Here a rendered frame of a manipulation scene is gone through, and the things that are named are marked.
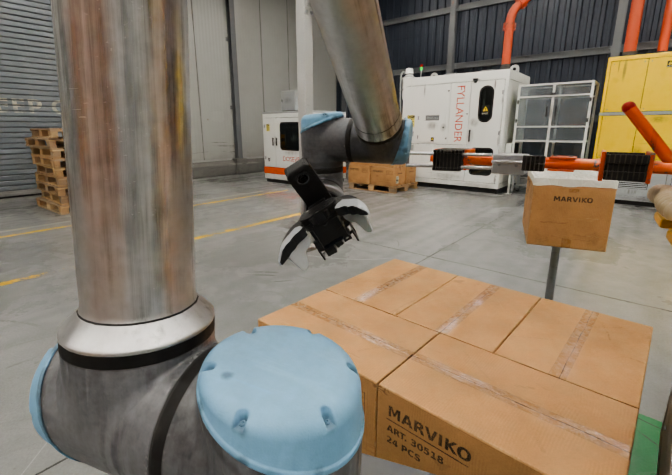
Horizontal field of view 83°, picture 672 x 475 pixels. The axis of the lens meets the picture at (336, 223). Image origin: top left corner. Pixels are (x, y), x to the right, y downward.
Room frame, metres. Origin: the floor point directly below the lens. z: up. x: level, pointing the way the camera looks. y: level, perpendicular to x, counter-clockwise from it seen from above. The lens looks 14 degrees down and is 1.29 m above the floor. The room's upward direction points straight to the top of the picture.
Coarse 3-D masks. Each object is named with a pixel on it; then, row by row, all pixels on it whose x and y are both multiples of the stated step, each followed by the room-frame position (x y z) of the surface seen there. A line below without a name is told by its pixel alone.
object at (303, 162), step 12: (288, 168) 0.63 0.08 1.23; (300, 168) 0.62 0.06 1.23; (312, 168) 0.63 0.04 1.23; (288, 180) 0.63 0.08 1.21; (300, 180) 0.63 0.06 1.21; (312, 180) 0.64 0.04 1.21; (300, 192) 0.64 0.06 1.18; (312, 192) 0.65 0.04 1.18; (324, 192) 0.66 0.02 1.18; (312, 204) 0.67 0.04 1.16
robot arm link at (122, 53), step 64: (64, 0) 0.34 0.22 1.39; (128, 0) 0.34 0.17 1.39; (64, 64) 0.34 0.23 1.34; (128, 64) 0.34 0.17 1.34; (64, 128) 0.34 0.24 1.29; (128, 128) 0.33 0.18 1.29; (128, 192) 0.33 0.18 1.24; (192, 192) 0.39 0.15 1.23; (128, 256) 0.33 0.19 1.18; (192, 256) 0.38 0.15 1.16; (128, 320) 0.32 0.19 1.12; (192, 320) 0.35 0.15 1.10; (64, 384) 0.31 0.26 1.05; (128, 384) 0.30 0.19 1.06; (64, 448) 0.31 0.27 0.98; (128, 448) 0.28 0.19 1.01
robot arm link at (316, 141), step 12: (312, 120) 0.79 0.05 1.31; (324, 120) 0.78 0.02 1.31; (336, 120) 0.79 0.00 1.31; (348, 120) 0.79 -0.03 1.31; (300, 132) 0.81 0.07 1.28; (312, 132) 0.79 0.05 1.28; (324, 132) 0.78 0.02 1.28; (336, 132) 0.77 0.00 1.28; (312, 144) 0.79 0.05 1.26; (324, 144) 0.78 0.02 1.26; (336, 144) 0.77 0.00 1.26; (312, 156) 0.79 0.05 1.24; (324, 156) 0.79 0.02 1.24; (336, 156) 0.79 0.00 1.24; (324, 168) 0.79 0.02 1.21; (336, 168) 0.80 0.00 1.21
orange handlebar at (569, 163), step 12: (432, 156) 0.98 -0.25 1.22; (468, 156) 0.93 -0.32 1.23; (480, 156) 0.91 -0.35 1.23; (492, 156) 0.90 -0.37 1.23; (552, 156) 0.84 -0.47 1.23; (564, 156) 0.84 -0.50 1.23; (576, 156) 0.84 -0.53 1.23; (552, 168) 0.83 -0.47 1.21; (564, 168) 0.81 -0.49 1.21; (576, 168) 0.80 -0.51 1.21; (588, 168) 0.79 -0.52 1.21; (660, 168) 0.72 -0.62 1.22
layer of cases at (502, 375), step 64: (320, 320) 1.38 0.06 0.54; (384, 320) 1.38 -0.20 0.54; (448, 320) 1.38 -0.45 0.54; (512, 320) 1.38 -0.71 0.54; (576, 320) 1.38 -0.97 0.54; (384, 384) 0.99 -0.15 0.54; (448, 384) 0.99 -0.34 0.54; (512, 384) 0.99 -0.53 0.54; (576, 384) 0.99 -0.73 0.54; (640, 384) 0.99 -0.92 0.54; (384, 448) 0.97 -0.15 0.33; (448, 448) 0.83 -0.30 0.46; (512, 448) 0.75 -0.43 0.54; (576, 448) 0.75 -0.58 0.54
